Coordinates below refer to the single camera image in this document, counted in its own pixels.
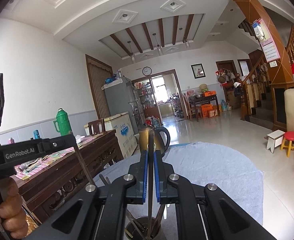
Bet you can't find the wooden stair railing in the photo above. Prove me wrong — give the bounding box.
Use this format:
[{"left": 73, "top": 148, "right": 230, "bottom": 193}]
[{"left": 239, "top": 55, "right": 270, "bottom": 120}]

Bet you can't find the glass display shelf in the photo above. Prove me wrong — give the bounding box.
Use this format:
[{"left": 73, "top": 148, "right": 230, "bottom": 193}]
[{"left": 132, "top": 79, "right": 157, "bottom": 115}]

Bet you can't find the red and yellow stool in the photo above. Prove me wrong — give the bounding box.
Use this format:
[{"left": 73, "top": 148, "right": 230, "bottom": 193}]
[{"left": 280, "top": 131, "right": 294, "bottom": 157}]

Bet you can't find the wooden dining chair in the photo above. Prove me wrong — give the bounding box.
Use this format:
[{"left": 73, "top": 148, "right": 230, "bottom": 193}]
[{"left": 183, "top": 92, "right": 200, "bottom": 122}]

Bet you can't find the framed wall picture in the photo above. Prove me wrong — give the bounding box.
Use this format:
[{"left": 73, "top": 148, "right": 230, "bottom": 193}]
[{"left": 191, "top": 64, "right": 206, "bottom": 79}]

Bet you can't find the gold electric kettle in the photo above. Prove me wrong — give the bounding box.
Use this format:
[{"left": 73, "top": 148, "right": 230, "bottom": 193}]
[{"left": 138, "top": 126, "right": 171, "bottom": 155}]

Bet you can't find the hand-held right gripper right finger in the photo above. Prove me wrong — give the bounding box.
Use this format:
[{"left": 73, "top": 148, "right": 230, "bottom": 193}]
[{"left": 153, "top": 150, "right": 277, "bottom": 240}]

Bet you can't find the wooden column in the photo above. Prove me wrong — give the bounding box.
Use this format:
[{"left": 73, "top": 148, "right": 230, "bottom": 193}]
[{"left": 231, "top": 0, "right": 294, "bottom": 133}]

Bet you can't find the small white stool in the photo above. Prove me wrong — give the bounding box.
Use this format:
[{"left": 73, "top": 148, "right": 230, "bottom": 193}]
[{"left": 264, "top": 130, "right": 286, "bottom": 153}]

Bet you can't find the patterned sideboard cover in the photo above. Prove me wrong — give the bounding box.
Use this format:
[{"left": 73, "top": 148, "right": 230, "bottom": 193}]
[{"left": 13, "top": 134, "right": 112, "bottom": 180}]

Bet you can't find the brown curtain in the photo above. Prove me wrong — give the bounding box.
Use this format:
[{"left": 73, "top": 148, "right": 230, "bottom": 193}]
[{"left": 85, "top": 54, "right": 114, "bottom": 120}]

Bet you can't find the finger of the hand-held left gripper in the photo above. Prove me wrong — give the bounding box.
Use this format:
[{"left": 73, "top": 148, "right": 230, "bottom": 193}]
[{"left": 38, "top": 134, "right": 76, "bottom": 155}]

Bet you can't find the dark green metal utensil holder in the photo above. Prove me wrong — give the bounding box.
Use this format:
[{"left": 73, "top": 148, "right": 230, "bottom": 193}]
[{"left": 124, "top": 216, "right": 166, "bottom": 240}]

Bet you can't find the dark wooden dining table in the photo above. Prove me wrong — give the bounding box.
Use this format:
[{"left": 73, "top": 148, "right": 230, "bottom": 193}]
[{"left": 187, "top": 94, "right": 220, "bottom": 120}]

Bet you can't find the grey refrigerator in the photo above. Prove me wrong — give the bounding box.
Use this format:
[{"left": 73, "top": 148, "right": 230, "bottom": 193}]
[{"left": 102, "top": 76, "right": 140, "bottom": 135}]

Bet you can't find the green thermos flask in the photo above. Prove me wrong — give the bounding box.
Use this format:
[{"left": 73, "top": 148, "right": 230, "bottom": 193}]
[{"left": 53, "top": 108, "right": 72, "bottom": 137}]

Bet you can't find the white chest freezer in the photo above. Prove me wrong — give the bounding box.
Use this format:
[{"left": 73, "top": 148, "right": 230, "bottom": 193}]
[{"left": 84, "top": 112, "right": 139, "bottom": 159}]

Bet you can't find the pink wall calendar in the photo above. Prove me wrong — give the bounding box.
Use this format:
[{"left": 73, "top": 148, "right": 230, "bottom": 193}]
[{"left": 252, "top": 19, "right": 280, "bottom": 63}]

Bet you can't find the person's left hand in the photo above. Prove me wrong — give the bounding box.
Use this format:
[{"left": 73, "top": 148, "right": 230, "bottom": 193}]
[{"left": 0, "top": 176, "right": 29, "bottom": 240}]

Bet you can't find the carved wooden sideboard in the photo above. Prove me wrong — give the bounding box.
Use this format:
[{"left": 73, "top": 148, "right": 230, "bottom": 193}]
[{"left": 12, "top": 130, "right": 124, "bottom": 228}]

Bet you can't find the grey tablecloth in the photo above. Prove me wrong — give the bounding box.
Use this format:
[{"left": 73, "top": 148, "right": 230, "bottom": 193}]
[{"left": 93, "top": 141, "right": 265, "bottom": 228}]

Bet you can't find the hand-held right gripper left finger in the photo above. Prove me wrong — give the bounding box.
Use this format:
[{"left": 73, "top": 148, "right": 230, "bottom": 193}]
[{"left": 28, "top": 150, "right": 149, "bottom": 240}]

